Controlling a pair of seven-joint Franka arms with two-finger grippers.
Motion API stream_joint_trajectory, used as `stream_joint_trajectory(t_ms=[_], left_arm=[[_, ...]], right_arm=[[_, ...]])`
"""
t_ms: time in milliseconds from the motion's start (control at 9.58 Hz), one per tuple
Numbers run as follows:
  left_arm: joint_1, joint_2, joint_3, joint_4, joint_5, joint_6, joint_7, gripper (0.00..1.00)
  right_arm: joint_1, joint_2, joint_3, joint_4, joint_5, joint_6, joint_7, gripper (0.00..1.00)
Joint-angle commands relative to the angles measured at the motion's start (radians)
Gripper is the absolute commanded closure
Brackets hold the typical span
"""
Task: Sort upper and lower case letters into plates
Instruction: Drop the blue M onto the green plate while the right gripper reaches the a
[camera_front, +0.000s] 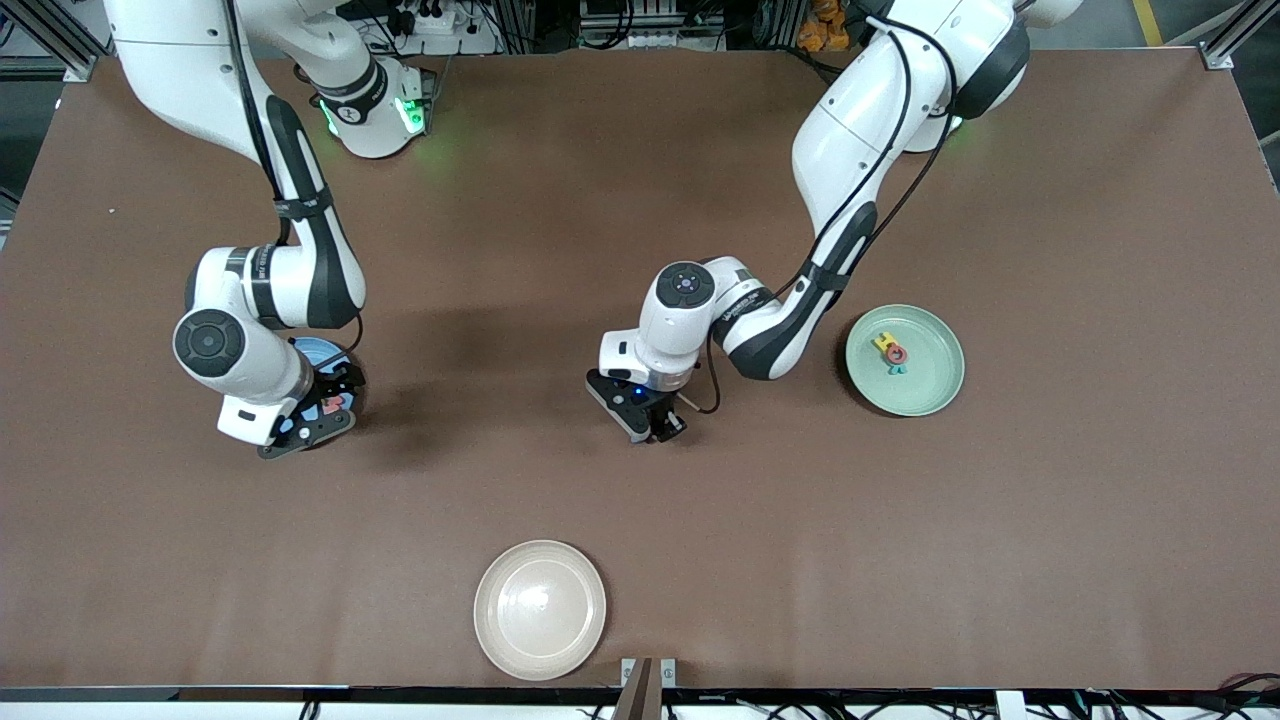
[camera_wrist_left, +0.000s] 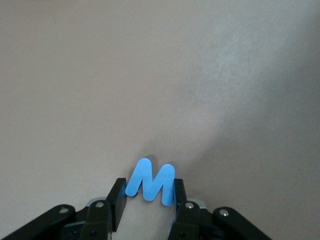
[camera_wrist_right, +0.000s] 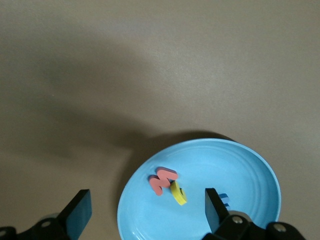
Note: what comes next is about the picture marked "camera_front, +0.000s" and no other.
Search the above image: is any blue plate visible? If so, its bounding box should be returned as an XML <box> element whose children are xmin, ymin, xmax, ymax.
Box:
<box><xmin>288</xmin><ymin>337</ymin><xmax>359</xmax><ymax>451</ymax></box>

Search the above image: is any beige plate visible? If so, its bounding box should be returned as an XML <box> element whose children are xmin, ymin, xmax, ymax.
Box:
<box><xmin>473</xmin><ymin>540</ymin><xmax>608</xmax><ymax>682</ymax></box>

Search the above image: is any green plate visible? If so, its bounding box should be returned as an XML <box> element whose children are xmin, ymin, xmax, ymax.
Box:
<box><xmin>845</xmin><ymin>304</ymin><xmax>966</xmax><ymax>417</ymax></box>

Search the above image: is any white power strip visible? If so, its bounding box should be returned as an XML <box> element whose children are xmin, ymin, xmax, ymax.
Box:
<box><xmin>345</xmin><ymin>0</ymin><xmax>501</xmax><ymax>56</ymax></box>

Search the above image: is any orange packets bag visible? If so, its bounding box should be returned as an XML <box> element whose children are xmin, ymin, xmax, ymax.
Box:
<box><xmin>797</xmin><ymin>0</ymin><xmax>851</xmax><ymax>51</ymax></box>

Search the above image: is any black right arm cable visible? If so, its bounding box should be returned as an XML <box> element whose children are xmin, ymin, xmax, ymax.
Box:
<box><xmin>228</xmin><ymin>0</ymin><xmax>366</xmax><ymax>371</ymax></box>

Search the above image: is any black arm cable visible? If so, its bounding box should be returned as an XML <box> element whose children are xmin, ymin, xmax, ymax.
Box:
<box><xmin>228</xmin><ymin>0</ymin><xmax>366</xmax><ymax>371</ymax></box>
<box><xmin>683</xmin><ymin>15</ymin><xmax>961</xmax><ymax>416</ymax></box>

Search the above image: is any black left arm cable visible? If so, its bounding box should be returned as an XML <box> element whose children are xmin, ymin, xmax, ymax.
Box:
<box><xmin>683</xmin><ymin>15</ymin><xmax>961</xmax><ymax>416</ymax></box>

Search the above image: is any metal camera pole bracket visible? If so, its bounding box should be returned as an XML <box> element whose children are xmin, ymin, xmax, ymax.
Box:
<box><xmin>620</xmin><ymin>657</ymin><xmax>678</xmax><ymax>720</ymax></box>

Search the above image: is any aluminium frame post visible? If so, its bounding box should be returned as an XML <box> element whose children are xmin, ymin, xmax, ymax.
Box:
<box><xmin>0</xmin><ymin>0</ymin><xmax>101</xmax><ymax>83</ymax></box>
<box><xmin>1195</xmin><ymin>0</ymin><xmax>1280</xmax><ymax>71</ymax></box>

